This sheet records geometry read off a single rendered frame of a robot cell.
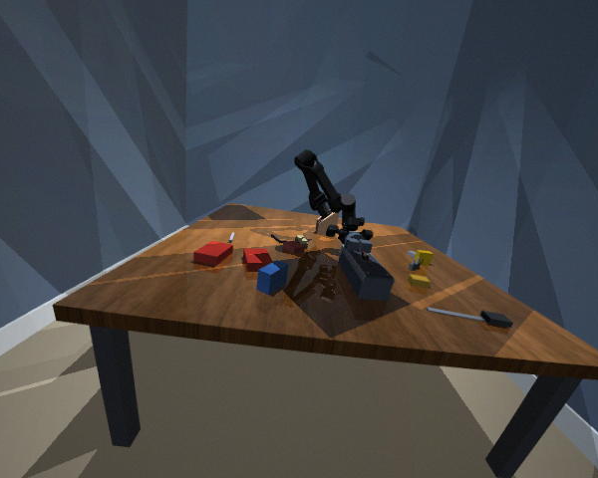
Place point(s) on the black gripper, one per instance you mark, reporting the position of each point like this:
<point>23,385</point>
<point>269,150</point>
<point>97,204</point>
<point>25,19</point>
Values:
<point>344,232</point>

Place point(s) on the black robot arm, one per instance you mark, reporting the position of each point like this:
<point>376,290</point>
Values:
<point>317,199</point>

